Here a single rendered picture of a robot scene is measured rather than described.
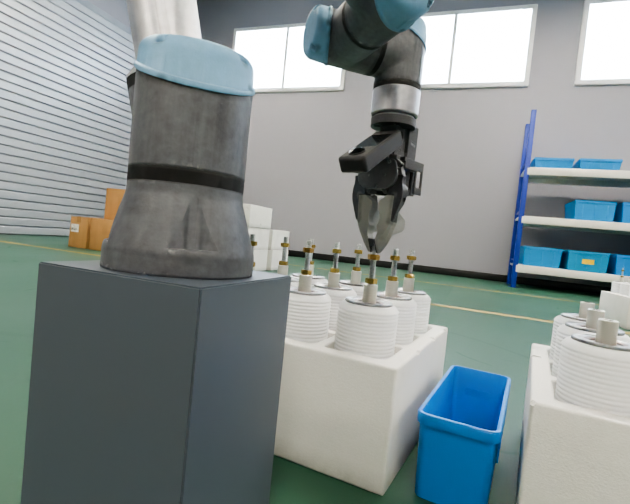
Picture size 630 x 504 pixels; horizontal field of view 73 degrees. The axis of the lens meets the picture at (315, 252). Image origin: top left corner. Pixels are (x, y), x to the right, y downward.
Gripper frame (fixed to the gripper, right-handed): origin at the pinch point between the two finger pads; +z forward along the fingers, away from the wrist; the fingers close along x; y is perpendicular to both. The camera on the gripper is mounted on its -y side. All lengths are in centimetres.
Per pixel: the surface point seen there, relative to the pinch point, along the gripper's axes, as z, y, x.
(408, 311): 11.1, 10.9, -1.6
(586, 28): -276, 527, 86
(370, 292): 7.6, -0.2, -0.7
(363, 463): 30.8, -5.7, -6.2
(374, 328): 12.4, -2.4, -3.6
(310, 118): -171, 406, 406
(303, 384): 22.1, -8.3, 4.1
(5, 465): 35, -40, 28
